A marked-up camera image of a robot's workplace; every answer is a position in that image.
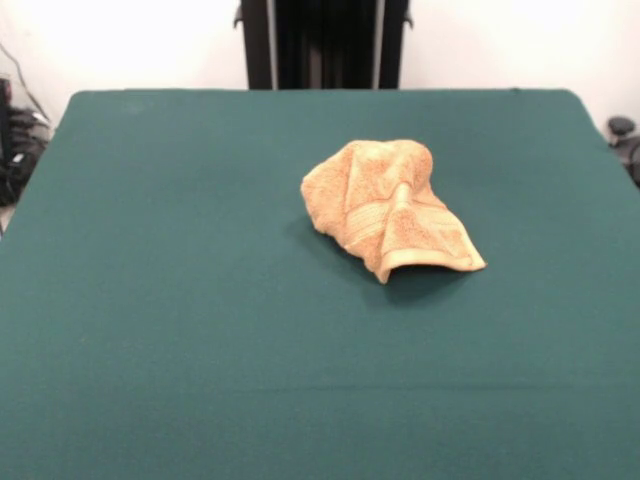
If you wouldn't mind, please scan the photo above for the tan terry towel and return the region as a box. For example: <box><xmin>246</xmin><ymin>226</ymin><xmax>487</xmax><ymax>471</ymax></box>
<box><xmin>299</xmin><ymin>139</ymin><xmax>488</xmax><ymax>285</ymax></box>

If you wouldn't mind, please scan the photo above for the black electronics box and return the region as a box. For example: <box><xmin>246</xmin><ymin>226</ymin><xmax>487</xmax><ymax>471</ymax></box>
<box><xmin>0</xmin><ymin>77</ymin><xmax>12</xmax><ymax>206</ymax></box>

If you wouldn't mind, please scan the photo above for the dark green table cloth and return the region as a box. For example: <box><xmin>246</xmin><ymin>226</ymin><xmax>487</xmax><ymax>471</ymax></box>
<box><xmin>0</xmin><ymin>88</ymin><xmax>640</xmax><ymax>480</ymax></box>

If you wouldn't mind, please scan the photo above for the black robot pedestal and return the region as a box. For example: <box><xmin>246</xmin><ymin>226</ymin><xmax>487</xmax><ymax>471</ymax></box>
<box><xmin>232</xmin><ymin>0</ymin><xmax>415</xmax><ymax>91</ymax></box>

